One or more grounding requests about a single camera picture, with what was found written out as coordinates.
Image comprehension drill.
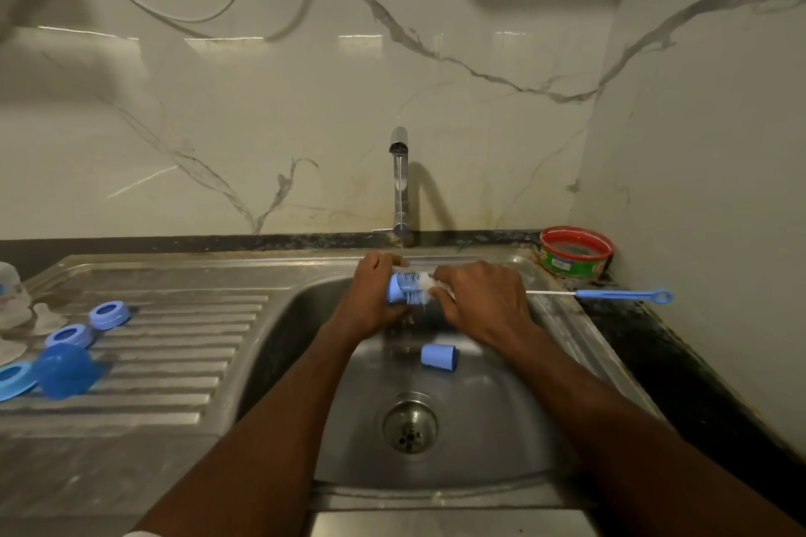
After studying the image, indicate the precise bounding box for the person's right hand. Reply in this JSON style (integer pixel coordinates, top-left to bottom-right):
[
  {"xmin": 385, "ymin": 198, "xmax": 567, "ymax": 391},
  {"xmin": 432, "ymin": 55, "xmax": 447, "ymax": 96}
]
[{"xmin": 430, "ymin": 260, "xmax": 537, "ymax": 357}]

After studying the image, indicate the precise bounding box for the person's left hand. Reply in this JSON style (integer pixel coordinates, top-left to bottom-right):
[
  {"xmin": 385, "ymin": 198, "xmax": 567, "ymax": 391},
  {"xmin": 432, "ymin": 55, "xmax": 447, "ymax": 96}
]
[{"xmin": 338, "ymin": 251, "xmax": 411, "ymax": 344}]

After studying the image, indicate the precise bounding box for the blue handled bottle brush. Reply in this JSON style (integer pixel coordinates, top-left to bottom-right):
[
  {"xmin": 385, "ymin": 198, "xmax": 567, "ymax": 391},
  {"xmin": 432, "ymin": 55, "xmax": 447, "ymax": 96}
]
[{"xmin": 397, "ymin": 271, "xmax": 674, "ymax": 309}]

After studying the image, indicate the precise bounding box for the person's right forearm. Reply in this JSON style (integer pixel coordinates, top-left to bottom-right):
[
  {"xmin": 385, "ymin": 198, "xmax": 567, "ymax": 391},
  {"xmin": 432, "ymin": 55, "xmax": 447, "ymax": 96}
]
[{"xmin": 502, "ymin": 326, "xmax": 806, "ymax": 537}]

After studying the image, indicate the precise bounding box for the person's left forearm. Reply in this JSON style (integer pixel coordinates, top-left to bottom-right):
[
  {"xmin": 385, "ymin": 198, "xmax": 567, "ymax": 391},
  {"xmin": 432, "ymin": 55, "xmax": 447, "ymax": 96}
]
[{"xmin": 134, "ymin": 319, "xmax": 365, "ymax": 537}]

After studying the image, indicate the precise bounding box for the chrome faucet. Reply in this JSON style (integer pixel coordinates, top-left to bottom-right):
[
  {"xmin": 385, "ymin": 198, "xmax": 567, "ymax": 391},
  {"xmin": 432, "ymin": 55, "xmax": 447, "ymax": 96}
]
[{"xmin": 388, "ymin": 126, "xmax": 415, "ymax": 248}]

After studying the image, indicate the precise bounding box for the red green soap tub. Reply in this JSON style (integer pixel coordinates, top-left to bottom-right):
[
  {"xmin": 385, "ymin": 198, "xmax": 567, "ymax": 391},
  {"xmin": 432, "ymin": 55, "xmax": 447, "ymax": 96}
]
[{"xmin": 539, "ymin": 226, "xmax": 616, "ymax": 280}]

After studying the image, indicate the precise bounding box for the metal sink drain strainer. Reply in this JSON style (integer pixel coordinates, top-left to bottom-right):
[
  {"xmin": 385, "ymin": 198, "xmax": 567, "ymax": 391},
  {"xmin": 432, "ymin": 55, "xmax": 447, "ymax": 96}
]
[{"xmin": 382, "ymin": 399, "xmax": 439, "ymax": 455}]

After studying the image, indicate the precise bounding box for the stainless steel sink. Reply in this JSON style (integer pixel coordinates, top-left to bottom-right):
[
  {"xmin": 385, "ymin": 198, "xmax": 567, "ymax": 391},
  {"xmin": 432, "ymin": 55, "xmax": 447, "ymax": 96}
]
[{"xmin": 0, "ymin": 246, "xmax": 670, "ymax": 537}]

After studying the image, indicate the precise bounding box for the translucent blue bottle hood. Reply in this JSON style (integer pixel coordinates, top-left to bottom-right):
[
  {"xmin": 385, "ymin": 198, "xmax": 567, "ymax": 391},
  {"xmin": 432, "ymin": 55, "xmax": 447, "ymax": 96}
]
[{"xmin": 33, "ymin": 343, "xmax": 103, "ymax": 401}]

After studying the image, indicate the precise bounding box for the clear silicone bottle nipple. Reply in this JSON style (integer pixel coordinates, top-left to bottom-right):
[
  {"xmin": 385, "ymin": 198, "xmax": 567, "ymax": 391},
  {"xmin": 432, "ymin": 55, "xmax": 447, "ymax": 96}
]
[{"xmin": 31, "ymin": 302, "xmax": 68, "ymax": 336}]

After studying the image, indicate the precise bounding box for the clear baby bottle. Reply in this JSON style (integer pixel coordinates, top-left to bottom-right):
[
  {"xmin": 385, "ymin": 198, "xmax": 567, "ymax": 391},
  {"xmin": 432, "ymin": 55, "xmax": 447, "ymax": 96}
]
[{"xmin": 0, "ymin": 261, "xmax": 32, "ymax": 330}]

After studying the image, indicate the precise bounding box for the blue bottle collar ring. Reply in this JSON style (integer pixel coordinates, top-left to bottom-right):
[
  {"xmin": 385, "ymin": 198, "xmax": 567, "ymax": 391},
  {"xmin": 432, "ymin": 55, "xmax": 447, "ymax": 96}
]
[
  {"xmin": 87, "ymin": 300, "xmax": 132, "ymax": 331},
  {"xmin": 44, "ymin": 324, "xmax": 95, "ymax": 350},
  {"xmin": 0, "ymin": 362, "xmax": 39, "ymax": 403}
]

